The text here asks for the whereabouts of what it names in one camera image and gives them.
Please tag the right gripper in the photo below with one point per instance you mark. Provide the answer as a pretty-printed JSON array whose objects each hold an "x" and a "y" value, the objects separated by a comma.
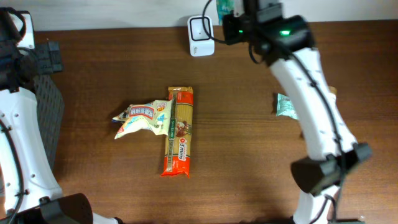
[{"x": 227, "y": 25}]

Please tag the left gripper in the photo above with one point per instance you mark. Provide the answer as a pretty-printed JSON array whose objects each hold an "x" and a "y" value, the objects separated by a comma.
[{"x": 50, "y": 55}]

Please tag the small teal tissue pack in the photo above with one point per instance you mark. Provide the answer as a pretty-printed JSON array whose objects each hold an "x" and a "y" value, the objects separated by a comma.
[{"x": 224, "y": 7}]

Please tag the teal wet wipes pack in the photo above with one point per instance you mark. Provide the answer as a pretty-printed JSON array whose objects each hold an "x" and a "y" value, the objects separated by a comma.
[{"x": 285, "y": 107}]

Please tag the white tube with cork cap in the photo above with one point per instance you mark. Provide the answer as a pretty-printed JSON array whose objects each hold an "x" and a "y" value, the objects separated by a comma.
[{"x": 332, "y": 94}]

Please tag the cream snack bag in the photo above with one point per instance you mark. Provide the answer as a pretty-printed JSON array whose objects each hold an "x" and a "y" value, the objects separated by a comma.
[{"x": 154, "y": 116}]

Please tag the orange spaghetti packet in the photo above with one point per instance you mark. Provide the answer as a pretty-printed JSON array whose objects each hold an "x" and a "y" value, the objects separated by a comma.
[{"x": 178, "y": 143}]

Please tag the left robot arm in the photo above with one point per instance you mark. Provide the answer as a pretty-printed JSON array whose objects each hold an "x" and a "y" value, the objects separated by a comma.
[{"x": 32, "y": 195}]

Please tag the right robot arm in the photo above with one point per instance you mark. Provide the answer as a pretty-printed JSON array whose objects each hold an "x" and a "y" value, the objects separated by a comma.
[{"x": 288, "y": 48}]

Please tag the white barcode scanner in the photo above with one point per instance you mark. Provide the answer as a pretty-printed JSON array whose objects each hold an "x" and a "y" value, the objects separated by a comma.
[{"x": 200, "y": 43}]

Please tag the grey plastic basket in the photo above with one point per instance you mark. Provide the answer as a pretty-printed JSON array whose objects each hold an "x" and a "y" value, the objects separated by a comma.
[{"x": 50, "y": 109}]

